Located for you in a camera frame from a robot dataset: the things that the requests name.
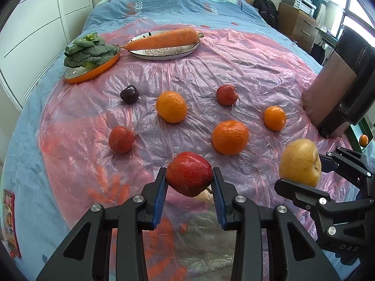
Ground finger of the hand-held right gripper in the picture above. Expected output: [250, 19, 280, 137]
[319, 147, 375, 182]
[274, 178, 374, 242]

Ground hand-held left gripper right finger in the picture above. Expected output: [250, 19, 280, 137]
[212, 167, 342, 281]

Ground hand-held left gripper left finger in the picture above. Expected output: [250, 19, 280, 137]
[37, 167, 169, 281]

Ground yellow pear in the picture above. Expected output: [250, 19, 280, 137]
[278, 138, 322, 188]

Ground green tray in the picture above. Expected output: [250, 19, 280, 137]
[350, 116, 374, 154]

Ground large red apple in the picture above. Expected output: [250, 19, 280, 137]
[165, 151, 214, 198]

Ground large orange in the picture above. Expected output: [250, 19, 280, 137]
[212, 120, 249, 155]

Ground small red apple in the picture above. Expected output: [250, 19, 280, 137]
[108, 126, 136, 158]
[216, 84, 238, 106]

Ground black brown cylinder bundle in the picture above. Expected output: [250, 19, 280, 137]
[303, 26, 375, 138]

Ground dark purple plum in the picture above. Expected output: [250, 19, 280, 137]
[120, 85, 139, 104]

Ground pink plastic sheet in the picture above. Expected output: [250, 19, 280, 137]
[37, 18, 364, 281]

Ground orange oval dish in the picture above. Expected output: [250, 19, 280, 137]
[64, 45, 122, 84]

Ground wooden cabinet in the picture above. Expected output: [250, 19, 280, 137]
[277, 2, 321, 50]

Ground white patterned plate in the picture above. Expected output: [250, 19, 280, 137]
[129, 31, 201, 61]

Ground red printed packet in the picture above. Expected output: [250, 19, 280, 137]
[1, 190, 22, 259]

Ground window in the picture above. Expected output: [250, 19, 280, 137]
[322, 0, 375, 36]

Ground carrot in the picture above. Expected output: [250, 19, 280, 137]
[119, 28, 204, 52]

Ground green bok choy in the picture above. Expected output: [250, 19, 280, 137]
[64, 33, 120, 68]

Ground white printer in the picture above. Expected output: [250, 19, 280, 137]
[282, 0, 317, 16]

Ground black backpack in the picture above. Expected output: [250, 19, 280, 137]
[252, 0, 279, 28]

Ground blue printed blanket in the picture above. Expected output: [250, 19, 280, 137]
[0, 0, 375, 281]

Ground white wardrobe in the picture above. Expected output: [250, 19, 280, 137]
[0, 0, 112, 109]

